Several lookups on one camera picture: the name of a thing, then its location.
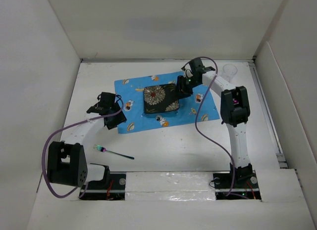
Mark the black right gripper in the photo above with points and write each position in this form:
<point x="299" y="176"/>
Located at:
<point x="182" y="91"/>

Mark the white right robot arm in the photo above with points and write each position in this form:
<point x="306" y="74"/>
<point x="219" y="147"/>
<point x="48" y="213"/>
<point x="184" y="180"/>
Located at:
<point x="236" y="129"/>

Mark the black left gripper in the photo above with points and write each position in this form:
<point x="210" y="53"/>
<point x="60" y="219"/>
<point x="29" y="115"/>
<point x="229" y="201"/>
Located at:
<point x="120" y="119"/>

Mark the black floral square plate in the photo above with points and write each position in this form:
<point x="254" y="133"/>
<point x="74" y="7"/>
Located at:
<point x="160" y="99"/>

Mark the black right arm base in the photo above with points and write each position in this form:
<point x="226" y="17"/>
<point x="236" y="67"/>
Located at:
<point x="243" y="186"/>

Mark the iridescent fork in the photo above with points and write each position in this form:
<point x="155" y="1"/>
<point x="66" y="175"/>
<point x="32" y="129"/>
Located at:
<point x="102" y="149"/>

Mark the blue space-print cloth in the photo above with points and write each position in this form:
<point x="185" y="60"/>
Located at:
<point x="198" y="107"/>

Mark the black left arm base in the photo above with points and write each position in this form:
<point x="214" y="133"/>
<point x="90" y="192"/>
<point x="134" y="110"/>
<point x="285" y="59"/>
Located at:
<point x="110" y="188"/>

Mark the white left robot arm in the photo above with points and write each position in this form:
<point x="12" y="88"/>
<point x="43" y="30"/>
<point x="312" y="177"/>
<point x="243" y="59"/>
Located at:
<point x="67" y="164"/>

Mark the clear plastic cup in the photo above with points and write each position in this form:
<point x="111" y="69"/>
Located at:
<point x="228" y="72"/>

